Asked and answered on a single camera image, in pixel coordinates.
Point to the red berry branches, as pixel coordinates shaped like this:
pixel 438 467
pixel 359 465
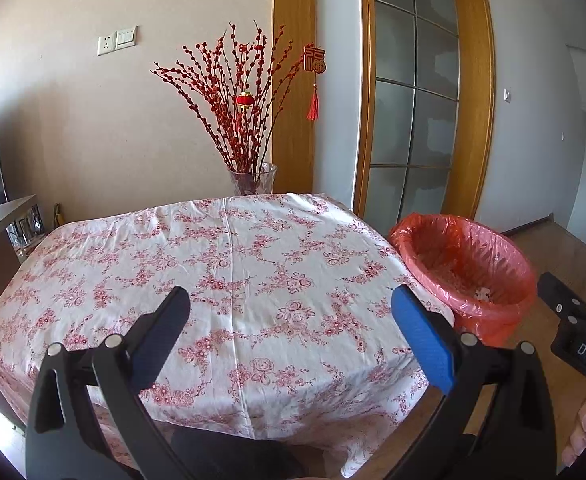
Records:
pixel 233 85

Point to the glass vase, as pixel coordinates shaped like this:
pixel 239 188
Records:
pixel 250 180

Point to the white wall light switch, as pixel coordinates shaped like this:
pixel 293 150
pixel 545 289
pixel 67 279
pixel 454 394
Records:
pixel 125 36

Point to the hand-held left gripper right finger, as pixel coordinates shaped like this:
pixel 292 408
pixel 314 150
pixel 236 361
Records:
pixel 423 330

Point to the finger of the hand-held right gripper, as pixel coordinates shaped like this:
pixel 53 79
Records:
pixel 558 295

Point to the red lined waste basket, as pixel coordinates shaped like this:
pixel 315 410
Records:
pixel 503 260

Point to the white wall outlet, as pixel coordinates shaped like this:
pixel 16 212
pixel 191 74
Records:
pixel 105 45

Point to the small white wall switch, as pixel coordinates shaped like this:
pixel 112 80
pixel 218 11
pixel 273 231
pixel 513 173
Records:
pixel 508 95

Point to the floral tablecloth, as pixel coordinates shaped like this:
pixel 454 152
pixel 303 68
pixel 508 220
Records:
pixel 253 260

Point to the wooden door frame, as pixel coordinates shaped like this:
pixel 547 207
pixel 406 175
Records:
pixel 293 85

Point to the red knot wall ornament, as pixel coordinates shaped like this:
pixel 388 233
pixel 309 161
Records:
pixel 315 67

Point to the frosted glass sliding door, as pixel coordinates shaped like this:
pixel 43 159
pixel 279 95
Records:
pixel 413 110

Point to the small red lantern ornament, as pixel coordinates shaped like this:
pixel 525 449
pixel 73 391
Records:
pixel 245 101

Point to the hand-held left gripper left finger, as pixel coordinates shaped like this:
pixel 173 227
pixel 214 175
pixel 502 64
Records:
pixel 168 320

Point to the person's right hand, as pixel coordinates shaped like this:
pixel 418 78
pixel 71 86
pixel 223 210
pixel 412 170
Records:
pixel 584 425

